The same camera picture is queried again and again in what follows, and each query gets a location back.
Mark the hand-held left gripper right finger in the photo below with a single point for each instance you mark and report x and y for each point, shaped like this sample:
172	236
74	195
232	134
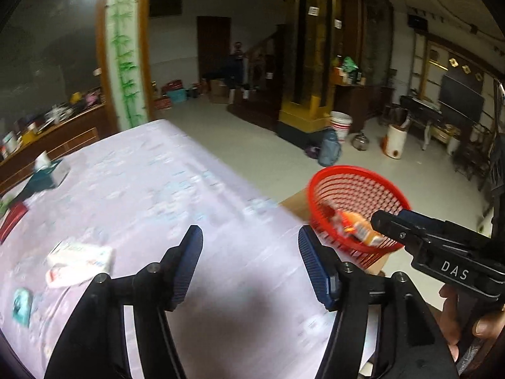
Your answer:
313	264

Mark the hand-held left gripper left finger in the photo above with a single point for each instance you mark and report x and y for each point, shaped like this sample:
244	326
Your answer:
185	268

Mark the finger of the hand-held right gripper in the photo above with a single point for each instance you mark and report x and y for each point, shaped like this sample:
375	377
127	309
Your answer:
394	227
422	217

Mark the orange and white box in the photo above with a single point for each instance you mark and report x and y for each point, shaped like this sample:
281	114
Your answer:
361	229

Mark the red plastic basket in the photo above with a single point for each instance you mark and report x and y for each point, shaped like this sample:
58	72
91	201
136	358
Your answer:
355	189

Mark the person's right hand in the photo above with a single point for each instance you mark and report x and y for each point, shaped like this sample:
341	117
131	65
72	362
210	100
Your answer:
449	323

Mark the white and orange cylinder bin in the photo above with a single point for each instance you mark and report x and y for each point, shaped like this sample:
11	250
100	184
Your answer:
395	142

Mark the lilac printed tablecloth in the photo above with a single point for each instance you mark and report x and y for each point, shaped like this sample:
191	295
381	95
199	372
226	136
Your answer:
158	189

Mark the metal kettle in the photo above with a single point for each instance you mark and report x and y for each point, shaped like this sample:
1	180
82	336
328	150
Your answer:
361	142

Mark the blue backpack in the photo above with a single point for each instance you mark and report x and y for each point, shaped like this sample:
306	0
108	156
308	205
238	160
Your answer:
329	148

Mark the white tube packet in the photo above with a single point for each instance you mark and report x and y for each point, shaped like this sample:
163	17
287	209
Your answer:
81	256

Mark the white plastic bucket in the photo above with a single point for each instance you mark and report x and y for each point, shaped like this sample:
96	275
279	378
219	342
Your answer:
341	126

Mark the black television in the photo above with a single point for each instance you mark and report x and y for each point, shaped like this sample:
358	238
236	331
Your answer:
461	96

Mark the wooden side cabinet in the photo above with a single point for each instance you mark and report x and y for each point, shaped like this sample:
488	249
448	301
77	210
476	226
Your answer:
351	104

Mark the teal tissue box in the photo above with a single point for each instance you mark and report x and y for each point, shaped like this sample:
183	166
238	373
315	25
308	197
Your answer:
49	173

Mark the teal snack packet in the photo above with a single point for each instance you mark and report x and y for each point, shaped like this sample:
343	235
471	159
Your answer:
22	308

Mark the green plastic bag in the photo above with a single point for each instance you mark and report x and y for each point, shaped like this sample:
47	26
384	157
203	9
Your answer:
350	64

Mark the blue plastic crate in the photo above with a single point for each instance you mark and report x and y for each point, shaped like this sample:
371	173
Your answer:
176	96

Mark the brown cardboard carton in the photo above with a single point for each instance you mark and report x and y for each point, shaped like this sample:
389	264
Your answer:
219	91

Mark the dark red flat packet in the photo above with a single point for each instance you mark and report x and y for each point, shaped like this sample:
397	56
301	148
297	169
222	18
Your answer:
12	221

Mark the wooden sideboard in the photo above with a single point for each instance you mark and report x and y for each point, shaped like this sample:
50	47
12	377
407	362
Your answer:
51	138

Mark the golden pillar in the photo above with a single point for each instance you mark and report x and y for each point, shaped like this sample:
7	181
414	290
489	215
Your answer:
311	47

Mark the bamboo painted pillar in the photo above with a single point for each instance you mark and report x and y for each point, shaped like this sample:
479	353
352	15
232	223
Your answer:
126	55

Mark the dark wooden door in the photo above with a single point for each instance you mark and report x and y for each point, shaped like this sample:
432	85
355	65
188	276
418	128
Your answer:
214	47

